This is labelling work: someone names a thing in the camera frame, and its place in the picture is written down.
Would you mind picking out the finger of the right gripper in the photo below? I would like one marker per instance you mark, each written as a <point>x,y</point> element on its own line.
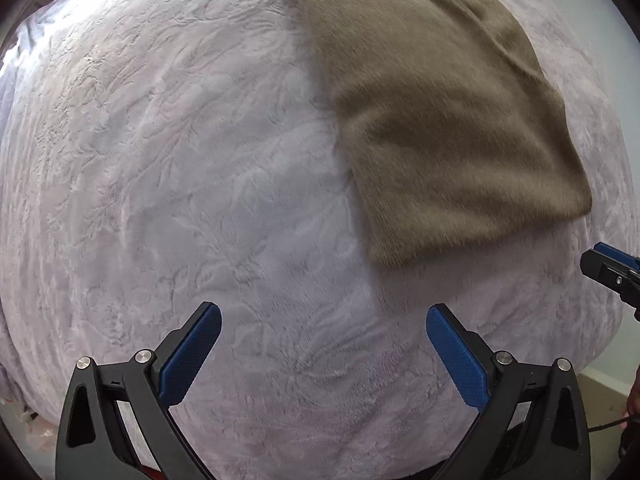
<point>615,270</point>

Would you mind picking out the brown knit sweater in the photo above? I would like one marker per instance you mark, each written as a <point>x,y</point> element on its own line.
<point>454,134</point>

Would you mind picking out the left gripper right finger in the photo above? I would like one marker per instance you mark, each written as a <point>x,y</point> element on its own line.
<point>530,422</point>

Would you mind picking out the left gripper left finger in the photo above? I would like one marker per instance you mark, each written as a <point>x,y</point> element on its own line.
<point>93,442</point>

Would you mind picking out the lavender embossed bed blanket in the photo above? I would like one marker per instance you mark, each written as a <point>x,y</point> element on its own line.
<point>156,154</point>

